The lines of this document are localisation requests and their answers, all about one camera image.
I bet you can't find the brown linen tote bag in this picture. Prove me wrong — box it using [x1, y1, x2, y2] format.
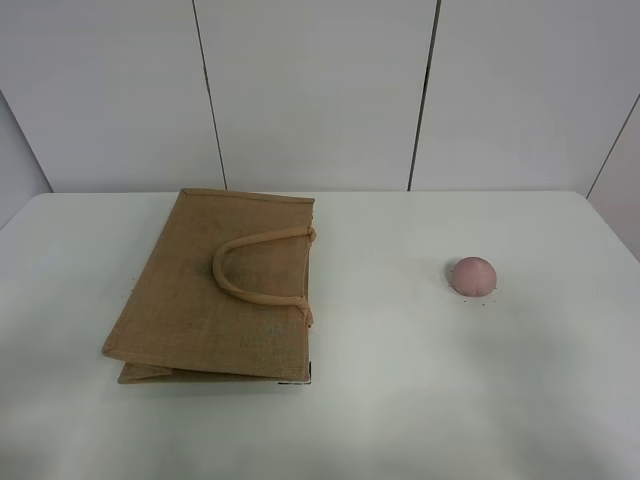
[102, 189, 316, 384]

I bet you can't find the pink peach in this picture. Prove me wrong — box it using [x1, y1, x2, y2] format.
[451, 257, 497, 298]

